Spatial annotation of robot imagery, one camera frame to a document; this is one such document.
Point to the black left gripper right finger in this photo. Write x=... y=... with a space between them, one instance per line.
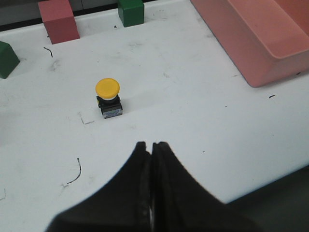
x=181 y=204

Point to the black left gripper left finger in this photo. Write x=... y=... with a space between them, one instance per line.
x=122 y=205

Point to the yellow push button switch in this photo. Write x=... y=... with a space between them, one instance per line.
x=108 y=100

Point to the pink plastic bin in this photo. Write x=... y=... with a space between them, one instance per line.
x=267 y=40

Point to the dark green block at left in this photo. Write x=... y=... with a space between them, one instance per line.
x=8 y=60

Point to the green cube block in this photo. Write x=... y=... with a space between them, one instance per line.
x=131 y=12

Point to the pink cube block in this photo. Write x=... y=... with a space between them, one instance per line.
x=59 y=21

